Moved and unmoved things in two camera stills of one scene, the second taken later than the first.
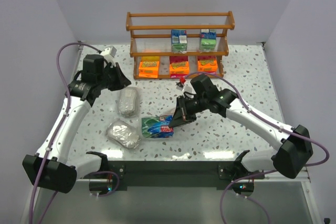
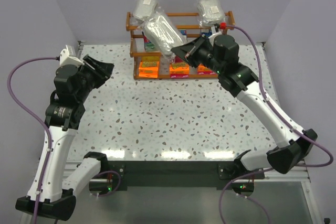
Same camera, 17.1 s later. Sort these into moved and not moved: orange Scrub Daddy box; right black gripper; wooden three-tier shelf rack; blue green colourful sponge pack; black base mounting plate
Moved: blue green colourful sponge pack; right black gripper
Not moved: wooden three-tier shelf rack; black base mounting plate; orange Scrub Daddy box
